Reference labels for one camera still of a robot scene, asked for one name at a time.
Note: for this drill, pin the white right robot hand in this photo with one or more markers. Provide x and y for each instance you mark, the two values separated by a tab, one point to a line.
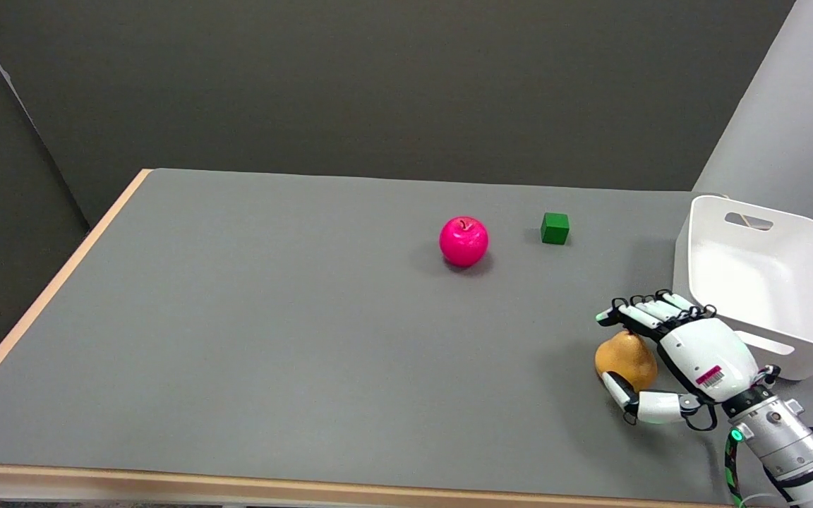
703	360

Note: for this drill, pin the yellow pear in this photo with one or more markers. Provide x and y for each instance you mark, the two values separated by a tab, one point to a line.
622	360

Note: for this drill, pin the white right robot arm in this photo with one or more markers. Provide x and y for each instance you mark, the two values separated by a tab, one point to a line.
798	455

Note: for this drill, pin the white plastic bin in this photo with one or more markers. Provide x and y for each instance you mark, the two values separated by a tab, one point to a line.
766	282

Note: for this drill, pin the green cube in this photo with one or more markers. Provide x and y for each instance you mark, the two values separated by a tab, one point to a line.
555	228

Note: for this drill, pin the pink apple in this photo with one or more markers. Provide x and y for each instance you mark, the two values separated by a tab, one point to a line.
464	241

